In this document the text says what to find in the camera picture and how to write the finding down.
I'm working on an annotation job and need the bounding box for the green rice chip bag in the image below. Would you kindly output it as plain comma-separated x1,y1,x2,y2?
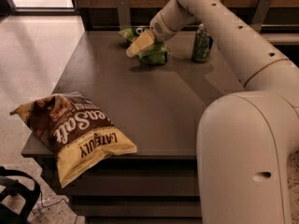
119,27,169,65

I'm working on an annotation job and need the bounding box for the left metal bracket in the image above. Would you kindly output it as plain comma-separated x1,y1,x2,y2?
116,0,131,30

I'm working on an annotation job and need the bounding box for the green soda can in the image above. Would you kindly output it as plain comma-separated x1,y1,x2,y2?
192,23,213,63

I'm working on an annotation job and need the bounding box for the grey drawer cabinet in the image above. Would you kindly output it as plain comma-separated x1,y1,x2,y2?
22,32,242,224

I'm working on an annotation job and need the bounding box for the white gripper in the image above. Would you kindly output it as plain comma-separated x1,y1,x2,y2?
126,11,176,58

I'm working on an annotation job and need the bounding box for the brown and yellow chip bag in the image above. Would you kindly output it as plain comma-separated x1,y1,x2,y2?
11,92,137,188

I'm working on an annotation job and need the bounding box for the black chair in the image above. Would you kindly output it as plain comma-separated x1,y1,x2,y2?
0,166,40,224

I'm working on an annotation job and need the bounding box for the metal bracket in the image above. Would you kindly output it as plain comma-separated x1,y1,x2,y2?
251,0,273,33
116,0,131,30

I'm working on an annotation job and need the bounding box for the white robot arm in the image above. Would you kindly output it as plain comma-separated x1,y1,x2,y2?
149,0,299,224

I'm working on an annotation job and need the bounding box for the grey side shelf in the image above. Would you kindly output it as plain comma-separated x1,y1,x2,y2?
262,34,299,46

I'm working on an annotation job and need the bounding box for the right metal bracket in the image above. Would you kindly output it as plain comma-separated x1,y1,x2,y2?
251,0,273,33

